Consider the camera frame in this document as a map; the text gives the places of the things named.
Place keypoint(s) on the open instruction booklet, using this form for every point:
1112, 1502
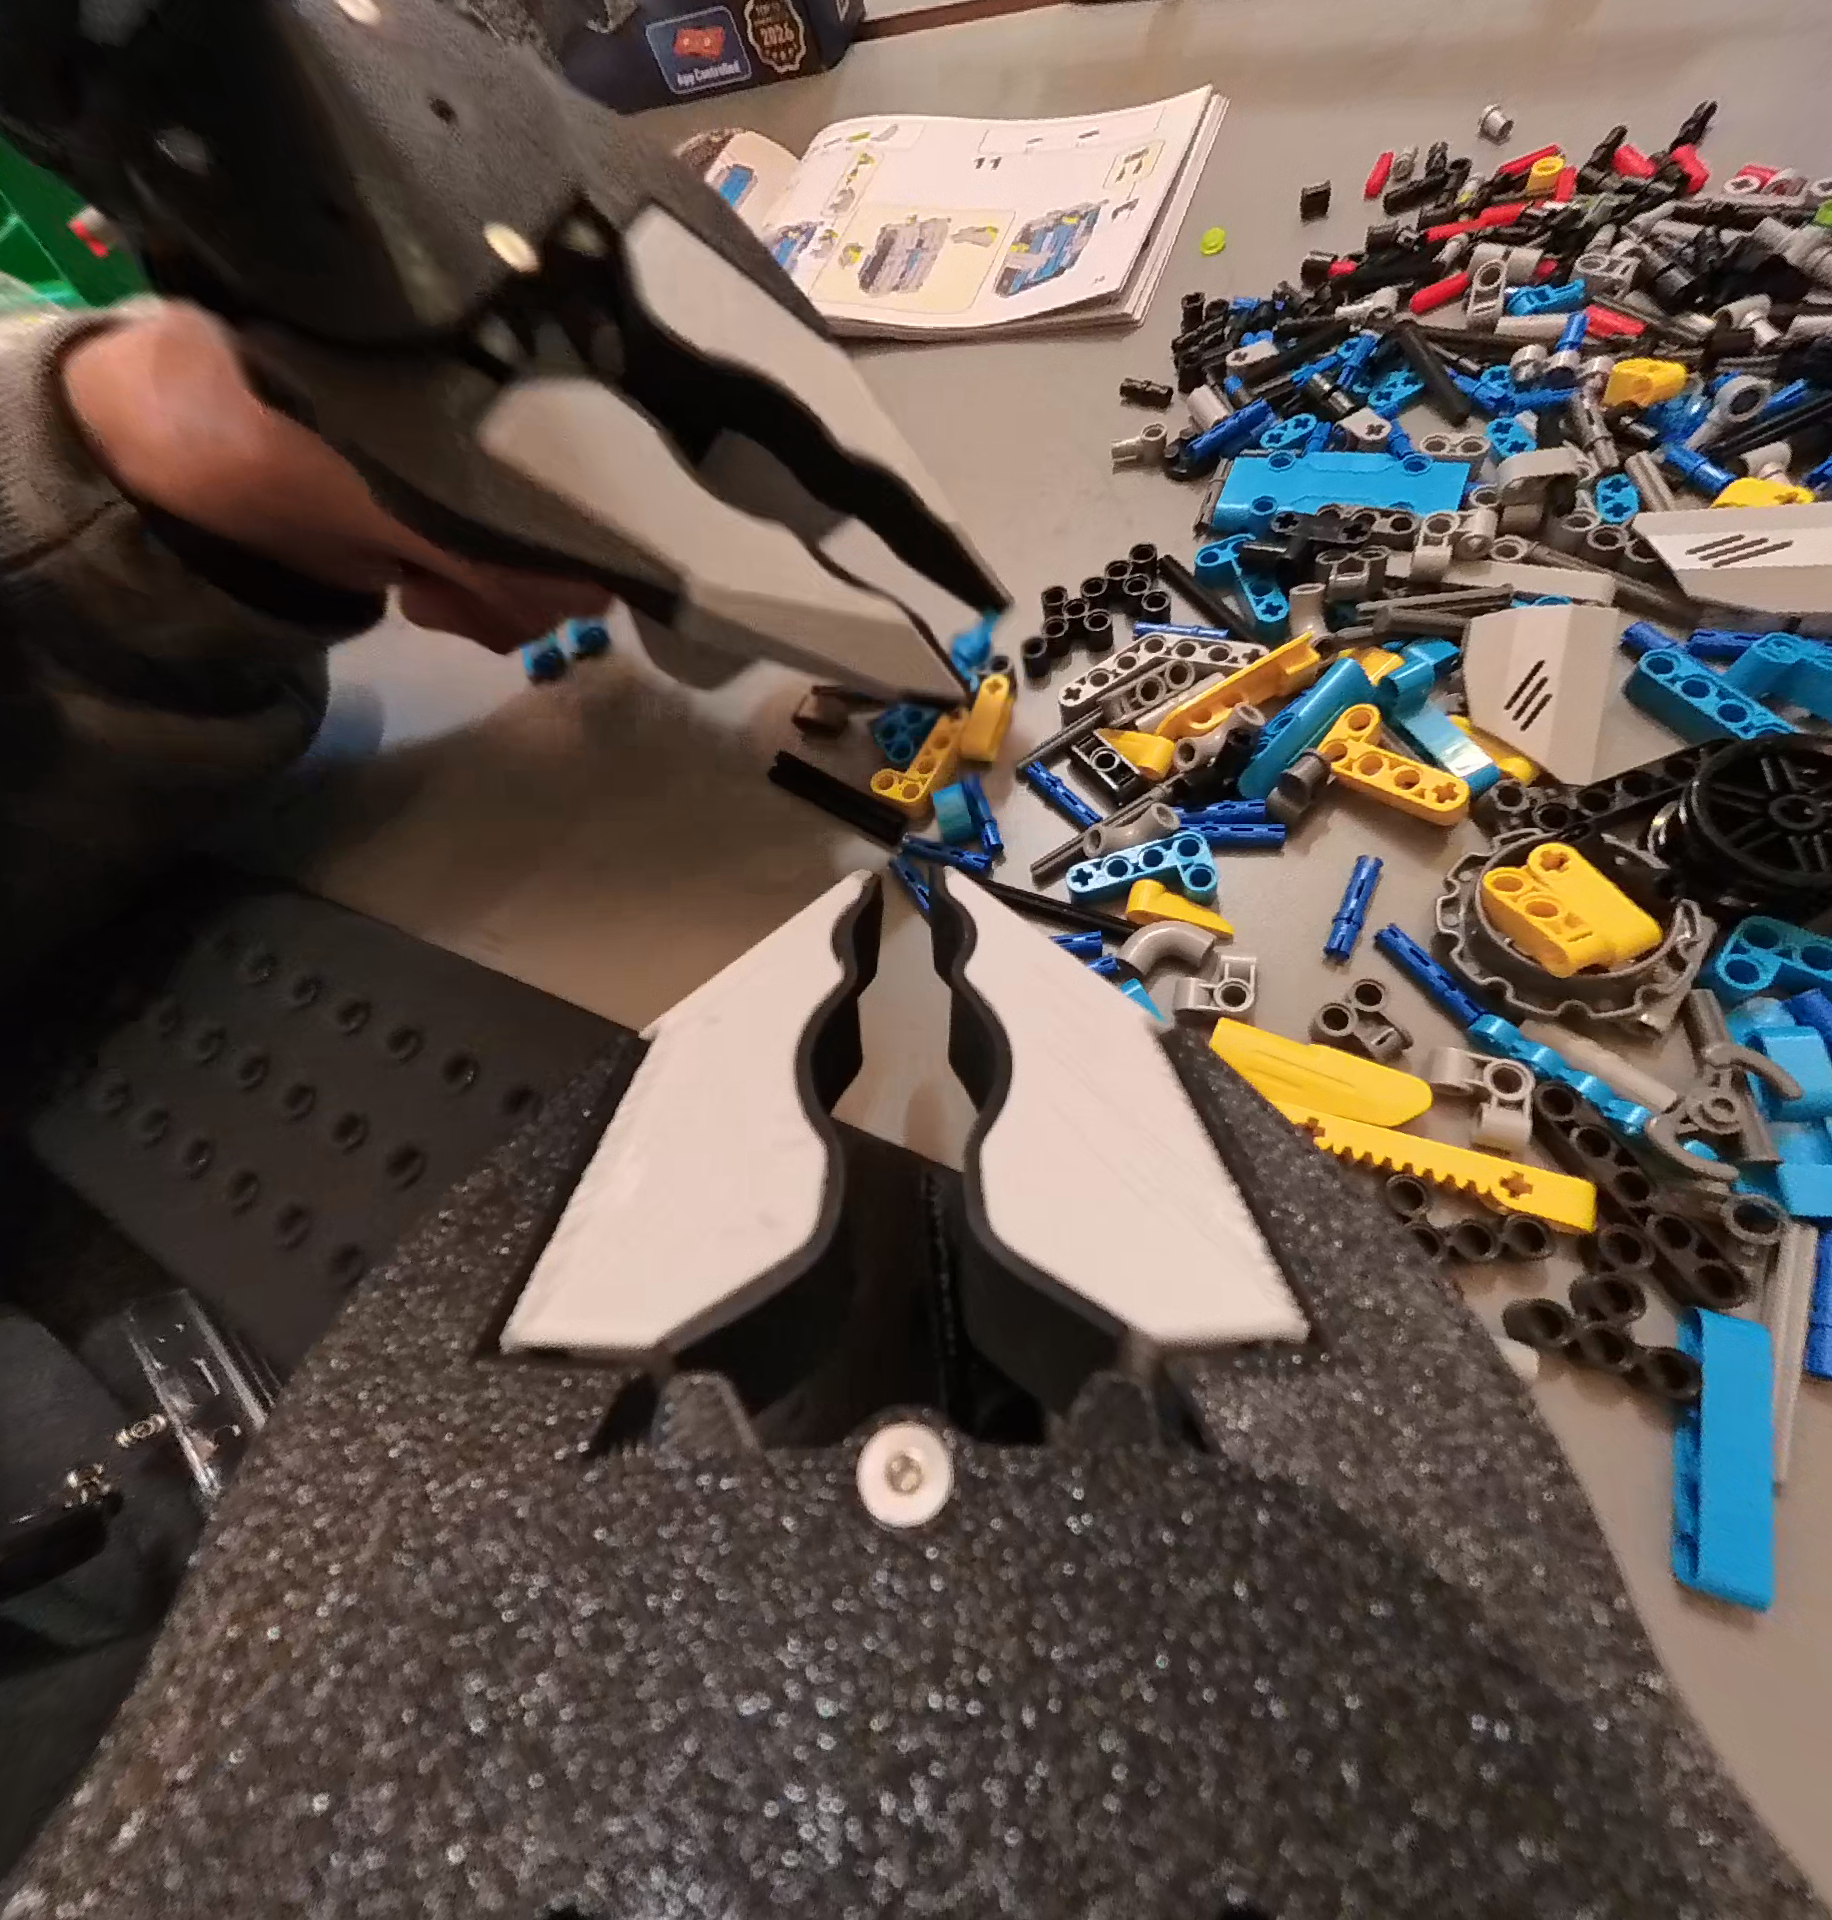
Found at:
991, 209

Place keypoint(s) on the person's left forearm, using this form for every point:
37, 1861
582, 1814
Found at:
24, 494

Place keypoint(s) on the yellow toothed rack piece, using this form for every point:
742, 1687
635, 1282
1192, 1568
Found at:
1455, 1169

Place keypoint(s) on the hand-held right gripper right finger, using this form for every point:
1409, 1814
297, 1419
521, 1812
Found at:
1126, 1184

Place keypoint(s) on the grey striped panel piece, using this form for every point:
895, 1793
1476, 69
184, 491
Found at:
1548, 693
1769, 554

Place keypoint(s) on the black spoked toy wheel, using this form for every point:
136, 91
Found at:
1786, 811

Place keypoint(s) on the small blue connector pieces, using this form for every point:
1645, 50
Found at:
563, 653

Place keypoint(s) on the black holed angle piece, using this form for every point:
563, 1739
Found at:
1090, 607

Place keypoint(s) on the black perforated panel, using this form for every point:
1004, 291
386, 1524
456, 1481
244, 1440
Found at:
302, 1077

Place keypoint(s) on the green plastic crate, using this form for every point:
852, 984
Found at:
15, 226

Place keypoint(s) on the person's left hand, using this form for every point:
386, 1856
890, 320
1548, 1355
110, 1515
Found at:
209, 437

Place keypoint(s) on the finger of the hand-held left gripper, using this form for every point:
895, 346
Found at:
765, 346
634, 494

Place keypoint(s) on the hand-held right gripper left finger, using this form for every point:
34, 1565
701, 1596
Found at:
663, 1201

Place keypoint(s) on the flat blue panel piece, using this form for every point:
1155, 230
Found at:
1337, 491

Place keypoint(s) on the pile of toy building pieces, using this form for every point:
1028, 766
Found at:
1455, 408

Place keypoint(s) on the dark blue cardboard box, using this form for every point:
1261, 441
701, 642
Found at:
706, 55

